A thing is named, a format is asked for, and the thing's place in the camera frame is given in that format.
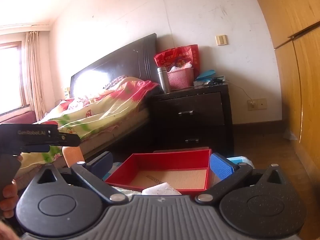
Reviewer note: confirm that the maroon bench cushion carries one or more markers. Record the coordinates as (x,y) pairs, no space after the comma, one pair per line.
(17,117)

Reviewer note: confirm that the blue face mask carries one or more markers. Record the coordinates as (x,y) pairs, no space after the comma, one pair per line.
(241,160)

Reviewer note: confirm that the dark wooden nightstand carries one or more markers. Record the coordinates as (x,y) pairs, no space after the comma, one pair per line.
(195,115)

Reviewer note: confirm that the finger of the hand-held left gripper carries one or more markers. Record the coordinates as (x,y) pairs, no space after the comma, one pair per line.
(70,140)

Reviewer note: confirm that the grey patterned pillow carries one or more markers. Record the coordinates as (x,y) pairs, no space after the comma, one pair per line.
(113,82)

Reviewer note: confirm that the white sponge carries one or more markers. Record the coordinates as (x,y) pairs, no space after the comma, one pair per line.
(161,189)

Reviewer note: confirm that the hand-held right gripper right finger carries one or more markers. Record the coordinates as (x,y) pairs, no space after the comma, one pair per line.
(221,166)

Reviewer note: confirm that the beige curtain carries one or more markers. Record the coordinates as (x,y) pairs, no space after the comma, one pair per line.
(37,80)

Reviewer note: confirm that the teal paper sheet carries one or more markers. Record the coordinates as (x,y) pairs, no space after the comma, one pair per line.
(206,74)

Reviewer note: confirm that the beige light switch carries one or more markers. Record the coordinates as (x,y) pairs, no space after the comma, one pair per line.
(221,40)

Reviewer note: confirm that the pink plastic basket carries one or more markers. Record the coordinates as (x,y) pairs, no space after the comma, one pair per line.
(180,79)

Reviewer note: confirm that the dark clutter pile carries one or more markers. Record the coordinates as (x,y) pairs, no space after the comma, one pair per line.
(215,81)

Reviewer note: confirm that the dark wooden bed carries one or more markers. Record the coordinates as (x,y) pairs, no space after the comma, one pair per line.
(112,62)

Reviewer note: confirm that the bed with floral quilt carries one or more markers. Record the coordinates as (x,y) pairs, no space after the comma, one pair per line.
(100,110)

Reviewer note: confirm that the white crumpled plastic bag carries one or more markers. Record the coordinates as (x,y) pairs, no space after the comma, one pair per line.
(178,68)

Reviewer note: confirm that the beige wall outlet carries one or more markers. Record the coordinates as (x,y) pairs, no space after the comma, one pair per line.
(257,104)

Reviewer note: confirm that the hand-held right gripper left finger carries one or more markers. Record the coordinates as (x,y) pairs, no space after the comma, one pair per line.
(101,163)

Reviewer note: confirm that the window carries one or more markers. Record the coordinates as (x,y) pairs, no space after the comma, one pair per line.
(11,77)

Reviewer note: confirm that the person's left hand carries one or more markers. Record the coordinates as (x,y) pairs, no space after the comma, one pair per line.
(8,200)

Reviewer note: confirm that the red plastic bag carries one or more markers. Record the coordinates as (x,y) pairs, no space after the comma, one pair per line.
(180,55)

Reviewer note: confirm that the wooden wardrobe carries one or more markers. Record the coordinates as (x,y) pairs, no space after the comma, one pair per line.
(295,55)

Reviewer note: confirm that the steel thermos bottle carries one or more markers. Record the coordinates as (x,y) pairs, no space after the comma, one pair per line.
(163,81)

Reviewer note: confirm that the red cardboard box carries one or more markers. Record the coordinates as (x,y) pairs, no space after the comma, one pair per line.
(172,177)

